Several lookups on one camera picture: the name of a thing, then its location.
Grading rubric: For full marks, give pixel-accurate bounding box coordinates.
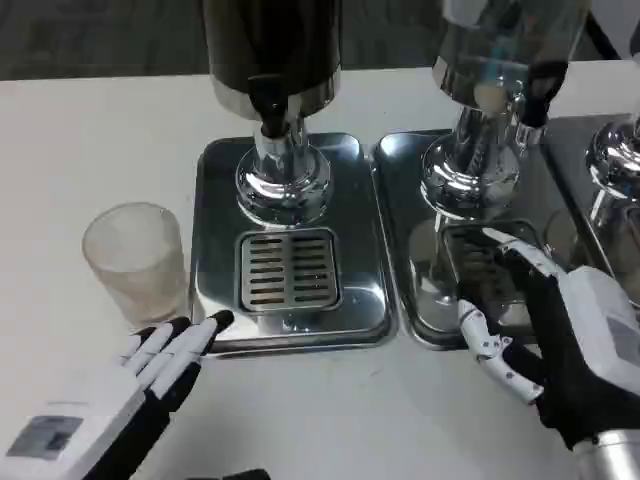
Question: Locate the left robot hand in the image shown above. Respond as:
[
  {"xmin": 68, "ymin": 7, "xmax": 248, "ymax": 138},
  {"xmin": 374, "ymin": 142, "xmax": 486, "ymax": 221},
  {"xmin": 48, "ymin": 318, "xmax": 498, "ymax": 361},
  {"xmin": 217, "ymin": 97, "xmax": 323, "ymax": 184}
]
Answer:
[{"xmin": 0, "ymin": 309, "xmax": 266, "ymax": 480}]

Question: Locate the chrome dispenser stand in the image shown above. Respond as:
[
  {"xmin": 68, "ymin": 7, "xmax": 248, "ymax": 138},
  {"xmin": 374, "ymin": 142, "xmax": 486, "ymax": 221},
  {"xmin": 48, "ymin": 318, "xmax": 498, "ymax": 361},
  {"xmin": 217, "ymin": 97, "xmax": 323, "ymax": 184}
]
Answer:
[{"xmin": 585, "ymin": 119, "xmax": 640, "ymax": 236}]

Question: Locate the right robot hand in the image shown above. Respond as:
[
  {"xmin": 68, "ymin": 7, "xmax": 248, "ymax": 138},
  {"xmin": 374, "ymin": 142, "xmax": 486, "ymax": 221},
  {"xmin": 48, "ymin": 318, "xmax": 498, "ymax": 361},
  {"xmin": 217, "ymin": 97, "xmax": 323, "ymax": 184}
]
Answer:
[{"xmin": 457, "ymin": 227, "xmax": 640, "ymax": 454}]

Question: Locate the black dispenser tap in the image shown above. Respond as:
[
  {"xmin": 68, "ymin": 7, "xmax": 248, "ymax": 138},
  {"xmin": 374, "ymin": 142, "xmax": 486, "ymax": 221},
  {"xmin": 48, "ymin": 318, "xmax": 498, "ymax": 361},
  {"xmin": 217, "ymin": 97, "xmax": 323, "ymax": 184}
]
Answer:
[
  {"xmin": 522, "ymin": 58, "xmax": 570, "ymax": 129},
  {"xmin": 248, "ymin": 74, "xmax": 291, "ymax": 139}
]

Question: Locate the black frame bar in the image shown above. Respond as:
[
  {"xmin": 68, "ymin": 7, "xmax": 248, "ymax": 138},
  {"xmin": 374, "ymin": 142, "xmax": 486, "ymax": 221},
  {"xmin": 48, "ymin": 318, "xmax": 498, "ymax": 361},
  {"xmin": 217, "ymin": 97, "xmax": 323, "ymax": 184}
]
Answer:
[{"xmin": 587, "ymin": 0, "xmax": 624, "ymax": 59}]

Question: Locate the clear ribbed glass cup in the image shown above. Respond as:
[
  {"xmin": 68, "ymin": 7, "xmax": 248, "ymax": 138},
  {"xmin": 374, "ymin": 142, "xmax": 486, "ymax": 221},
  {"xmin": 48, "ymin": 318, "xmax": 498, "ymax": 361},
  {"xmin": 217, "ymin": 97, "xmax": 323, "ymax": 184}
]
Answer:
[{"xmin": 81, "ymin": 201, "xmax": 192, "ymax": 331}]

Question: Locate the clear drink dispenser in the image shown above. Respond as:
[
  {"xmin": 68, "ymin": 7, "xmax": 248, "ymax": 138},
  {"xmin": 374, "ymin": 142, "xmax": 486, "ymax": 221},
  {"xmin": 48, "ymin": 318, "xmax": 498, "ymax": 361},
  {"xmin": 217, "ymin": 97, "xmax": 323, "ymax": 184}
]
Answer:
[{"xmin": 419, "ymin": 0, "xmax": 594, "ymax": 221}]

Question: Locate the dark drink dispenser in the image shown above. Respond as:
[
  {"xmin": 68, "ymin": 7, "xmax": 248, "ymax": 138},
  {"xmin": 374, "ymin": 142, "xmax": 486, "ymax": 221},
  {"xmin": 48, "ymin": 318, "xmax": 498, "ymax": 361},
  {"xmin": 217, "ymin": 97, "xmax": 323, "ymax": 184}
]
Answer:
[{"xmin": 202, "ymin": 0, "xmax": 344, "ymax": 229}]

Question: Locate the steel drip tray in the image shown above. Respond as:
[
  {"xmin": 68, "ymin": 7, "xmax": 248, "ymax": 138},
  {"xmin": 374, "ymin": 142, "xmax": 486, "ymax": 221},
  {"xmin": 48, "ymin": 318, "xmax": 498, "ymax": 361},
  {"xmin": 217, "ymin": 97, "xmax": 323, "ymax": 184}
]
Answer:
[
  {"xmin": 191, "ymin": 132, "xmax": 400, "ymax": 359},
  {"xmin": 542, "ymin": 113, "xmax": 640, "ymax": 301},
  {"xmin": 372, "ymin": 129, "xmax": 601, "ymax": 351}
]

